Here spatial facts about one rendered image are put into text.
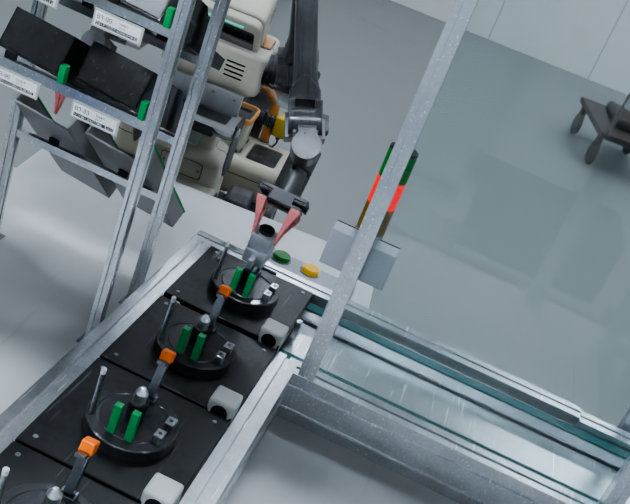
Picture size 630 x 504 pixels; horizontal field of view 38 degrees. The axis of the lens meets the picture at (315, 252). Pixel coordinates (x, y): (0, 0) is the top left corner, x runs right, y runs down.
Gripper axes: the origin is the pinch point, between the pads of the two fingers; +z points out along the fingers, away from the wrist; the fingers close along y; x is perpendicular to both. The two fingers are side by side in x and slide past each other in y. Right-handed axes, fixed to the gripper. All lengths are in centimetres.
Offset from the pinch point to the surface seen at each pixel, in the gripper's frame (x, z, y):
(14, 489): -50, 52, -8
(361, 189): 323, -104, -4
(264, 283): 9.4, 7.1, 3.0
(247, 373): -11.6, 25.2, 9.4
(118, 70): -25.8, -10.5, -31.3
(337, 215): 285, -76, -7
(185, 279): 4.5, 13.6, -10.7
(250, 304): 2.0, 12.8, 3.1
